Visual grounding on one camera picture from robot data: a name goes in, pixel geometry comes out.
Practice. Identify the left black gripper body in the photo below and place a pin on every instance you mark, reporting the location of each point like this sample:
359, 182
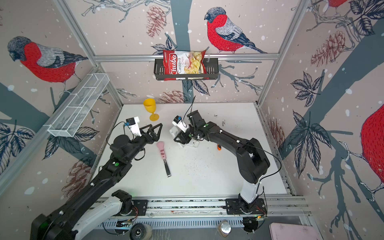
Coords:
144, 140

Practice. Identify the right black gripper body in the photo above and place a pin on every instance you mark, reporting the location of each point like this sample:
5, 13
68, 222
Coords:
187, 137

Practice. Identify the white remote control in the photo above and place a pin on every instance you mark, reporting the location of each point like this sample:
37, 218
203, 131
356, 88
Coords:
192, 143

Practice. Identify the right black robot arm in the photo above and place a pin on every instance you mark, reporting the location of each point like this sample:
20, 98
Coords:
252, 161

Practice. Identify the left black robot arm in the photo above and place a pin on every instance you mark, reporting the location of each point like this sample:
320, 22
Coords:
74, 220

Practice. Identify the yellow plastic goblet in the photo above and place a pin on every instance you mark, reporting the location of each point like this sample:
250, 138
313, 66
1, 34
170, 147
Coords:
150, 106

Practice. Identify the red cassava chips bag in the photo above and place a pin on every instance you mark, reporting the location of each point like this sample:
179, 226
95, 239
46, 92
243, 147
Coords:
183, 62

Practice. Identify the silver topped jar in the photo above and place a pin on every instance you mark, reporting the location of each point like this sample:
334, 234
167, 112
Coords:
224, 228

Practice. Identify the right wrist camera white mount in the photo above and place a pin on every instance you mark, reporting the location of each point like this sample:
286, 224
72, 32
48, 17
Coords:
179, 126

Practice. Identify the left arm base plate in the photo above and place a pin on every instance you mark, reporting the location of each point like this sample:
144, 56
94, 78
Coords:
134, 208

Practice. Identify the black wall basket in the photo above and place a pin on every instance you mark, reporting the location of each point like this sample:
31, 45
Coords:
211, 67

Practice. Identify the white wire wall basket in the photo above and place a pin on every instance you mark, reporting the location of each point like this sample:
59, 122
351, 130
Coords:
71, 118

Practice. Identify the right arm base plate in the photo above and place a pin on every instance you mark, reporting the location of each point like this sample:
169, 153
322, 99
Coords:
241, 207

